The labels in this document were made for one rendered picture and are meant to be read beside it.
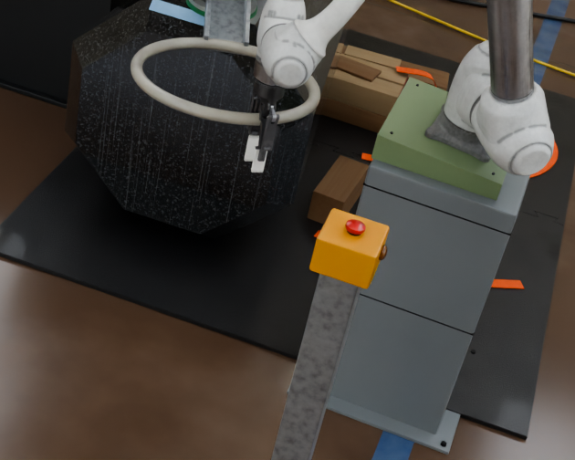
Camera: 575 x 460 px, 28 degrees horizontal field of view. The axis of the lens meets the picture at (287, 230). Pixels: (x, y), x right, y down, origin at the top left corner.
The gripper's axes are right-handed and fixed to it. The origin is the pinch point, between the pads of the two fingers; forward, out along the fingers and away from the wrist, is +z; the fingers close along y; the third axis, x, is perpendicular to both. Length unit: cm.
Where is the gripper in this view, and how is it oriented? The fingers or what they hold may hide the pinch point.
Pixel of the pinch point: (256, 154)
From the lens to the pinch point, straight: 280.9
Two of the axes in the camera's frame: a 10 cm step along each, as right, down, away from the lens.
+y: -3.3, -5.3, 7.8
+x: -9.2, 0.2, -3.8
